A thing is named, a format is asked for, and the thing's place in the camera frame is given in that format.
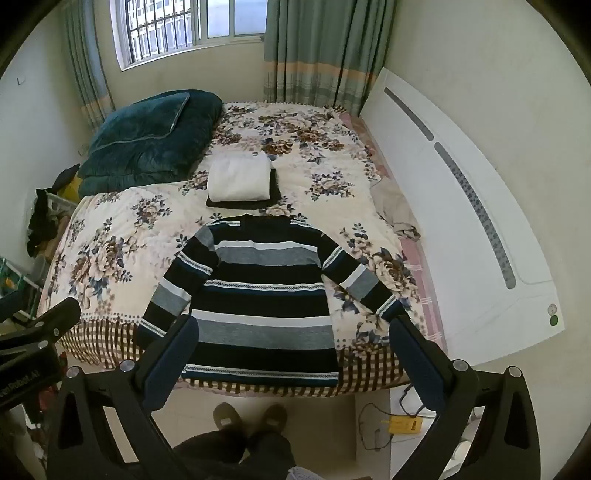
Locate white bed headboard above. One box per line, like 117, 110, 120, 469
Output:
359, 67, 565, 367

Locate striped knit sweater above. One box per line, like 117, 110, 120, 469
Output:
137, 213, 411, 387

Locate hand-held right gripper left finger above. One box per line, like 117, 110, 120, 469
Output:
46, 316, 204, 480

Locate teal velvet quilt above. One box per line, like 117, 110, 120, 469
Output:
78, 92, 223, 197

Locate crumpled beige cloth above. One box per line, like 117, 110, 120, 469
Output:
370, 182, 422, 241

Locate green striped curtain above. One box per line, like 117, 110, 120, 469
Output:
62, 0, 116, 132
262, 0, 399, 118

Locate black cable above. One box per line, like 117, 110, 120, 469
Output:
358, 385, 437, 450

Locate white pillow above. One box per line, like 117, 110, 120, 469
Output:
207, 152, 273, 202

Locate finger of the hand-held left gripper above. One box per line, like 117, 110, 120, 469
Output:
0, 296, 82, 357

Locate pink bed sheet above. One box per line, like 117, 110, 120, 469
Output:
339, 111, 446, 344

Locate green metal rack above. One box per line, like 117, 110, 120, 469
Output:
0, 256, 44, 324

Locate floral plush blanket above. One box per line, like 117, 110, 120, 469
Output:
37, 100, 432, 398

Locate grey-brown slipper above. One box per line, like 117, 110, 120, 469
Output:
261, 404, 288, 435
212, 402, 246, 437

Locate barred window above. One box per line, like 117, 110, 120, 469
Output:
108, 0, 269, 72

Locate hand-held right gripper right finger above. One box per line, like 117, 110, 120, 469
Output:
390, 316, 543, 480

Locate black folded cloth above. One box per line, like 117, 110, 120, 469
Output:
205, 168, 282, 209

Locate person's dark trousers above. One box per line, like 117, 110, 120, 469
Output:
172, 428, 296, 480

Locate teal velvet pillow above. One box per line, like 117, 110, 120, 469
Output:
88, 91, 191, 155

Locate yellow box device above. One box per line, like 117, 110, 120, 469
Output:
387, 415, 423, 437

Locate black hanging garment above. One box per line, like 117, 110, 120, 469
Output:
27, 187, 61, 257

